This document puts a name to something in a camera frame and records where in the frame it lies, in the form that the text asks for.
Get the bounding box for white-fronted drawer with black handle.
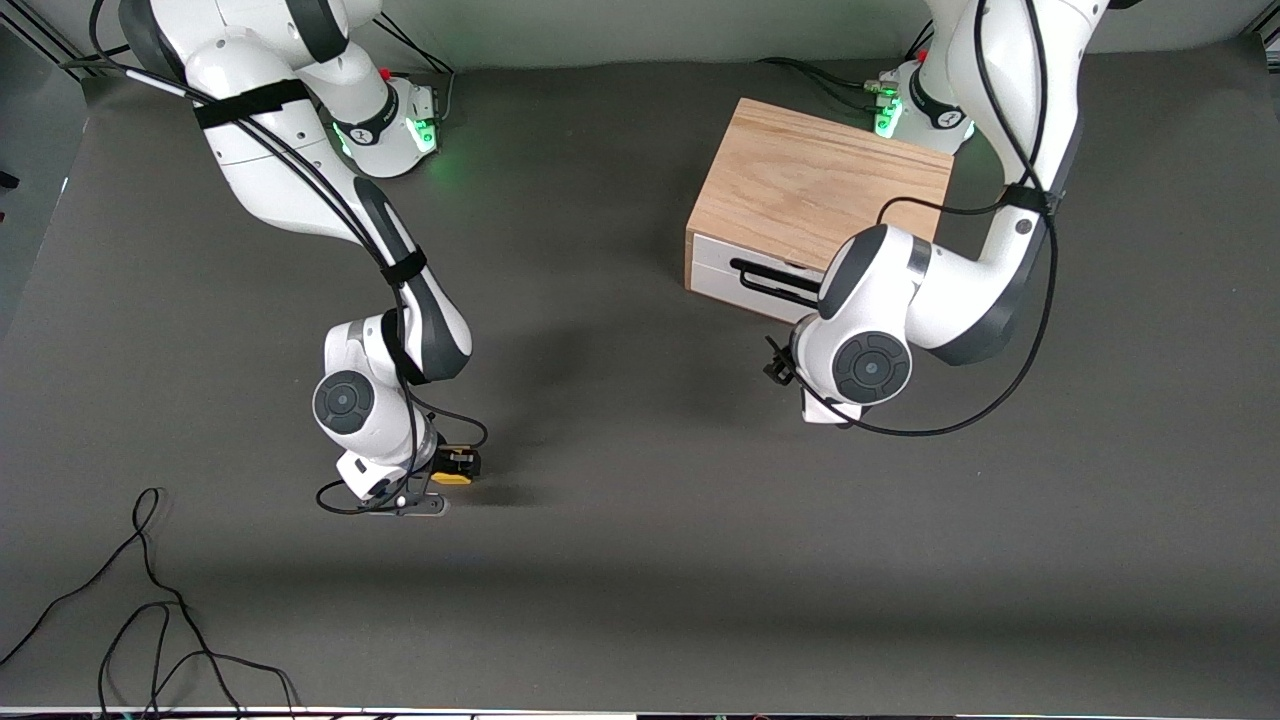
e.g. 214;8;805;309
690;232;833;324

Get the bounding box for light wooden drawer cabinet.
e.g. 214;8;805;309
685;97;954;301

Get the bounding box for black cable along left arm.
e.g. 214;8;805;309
800;0;1061;439

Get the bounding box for loose black table cable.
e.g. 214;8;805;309
96;600;251;719
0;487;301;719

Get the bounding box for black cables at left arm base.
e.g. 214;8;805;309
757;20;936;117

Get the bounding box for black cables at arm base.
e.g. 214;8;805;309
757;20;936;117
372;12;459;127

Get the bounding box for black cables at right arm base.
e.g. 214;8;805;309
372;12;459;127

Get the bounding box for black metal frame rail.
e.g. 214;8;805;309
0;0;103;83

